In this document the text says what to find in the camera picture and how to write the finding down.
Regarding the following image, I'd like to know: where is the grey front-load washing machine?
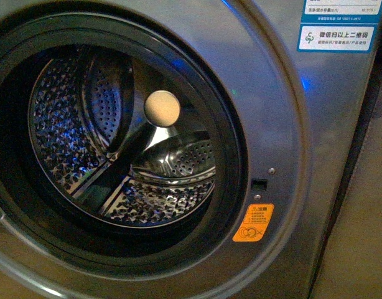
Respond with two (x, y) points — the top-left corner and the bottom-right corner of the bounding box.
(0, 1), (382, 298)

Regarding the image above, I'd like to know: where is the beige round drum hub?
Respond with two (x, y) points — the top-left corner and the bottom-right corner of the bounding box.
(144, 90), (181, 128)

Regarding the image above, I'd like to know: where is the steel perforated washer drum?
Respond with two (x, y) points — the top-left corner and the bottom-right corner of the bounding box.
(27, 45), (216, 229)

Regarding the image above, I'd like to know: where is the orange warning sticker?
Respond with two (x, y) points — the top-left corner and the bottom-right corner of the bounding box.
(232, 204), (274, 242)

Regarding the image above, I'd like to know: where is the dark rubber door gasket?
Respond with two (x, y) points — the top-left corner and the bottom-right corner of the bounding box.
(0, 11), (245, 268)

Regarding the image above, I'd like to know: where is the blue white energy label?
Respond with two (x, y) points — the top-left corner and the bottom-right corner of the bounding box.
(297, 0), (382, 53)

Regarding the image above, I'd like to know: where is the grey side cabinet panel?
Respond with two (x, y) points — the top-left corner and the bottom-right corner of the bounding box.
(310, 65), (382, 298)

